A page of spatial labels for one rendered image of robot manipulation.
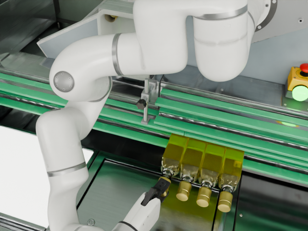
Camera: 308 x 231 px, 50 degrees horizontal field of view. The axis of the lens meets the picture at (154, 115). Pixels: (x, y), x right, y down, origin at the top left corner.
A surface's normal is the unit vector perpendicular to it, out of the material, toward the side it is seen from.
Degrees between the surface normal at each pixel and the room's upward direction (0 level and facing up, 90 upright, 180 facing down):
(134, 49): 44
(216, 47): 3
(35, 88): 90
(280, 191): 89
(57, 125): 58
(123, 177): 90
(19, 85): 90
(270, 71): 0
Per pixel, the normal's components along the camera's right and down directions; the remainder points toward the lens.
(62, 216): 0.63, 0.00
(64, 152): 0.36, -0.07
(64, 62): -0.20, -0.09
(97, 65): 0.20, 0.47
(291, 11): -0.36, 0.58
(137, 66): -0.17, 0.70
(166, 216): 0.04, -0.75
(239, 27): 0.56, 0.41
